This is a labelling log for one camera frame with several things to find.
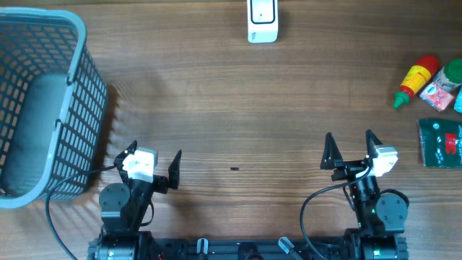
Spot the teal wet wipes pack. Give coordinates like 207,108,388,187
454,88,462,113

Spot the left black camera cable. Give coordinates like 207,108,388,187
44,164,118,260

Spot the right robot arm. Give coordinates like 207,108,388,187
321,130,409,260

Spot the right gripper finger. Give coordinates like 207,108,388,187
365,129,383,158
320,132,344,169

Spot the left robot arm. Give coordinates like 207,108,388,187
87,141,182,260

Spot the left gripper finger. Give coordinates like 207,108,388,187
113,140,137,181
168,149,182,189

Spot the white barcode scanner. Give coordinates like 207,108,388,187
247,0,279,44

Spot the green lid jar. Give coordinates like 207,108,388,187
433,58,461,92

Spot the red sauce bottle green cap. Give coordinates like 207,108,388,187
393,54,439,110

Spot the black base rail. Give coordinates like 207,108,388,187
87,230,409,260

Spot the green 3M gloves package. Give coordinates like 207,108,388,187
418,118,461,168

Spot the grey plastic shopping basket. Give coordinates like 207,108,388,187
1,7,108,209

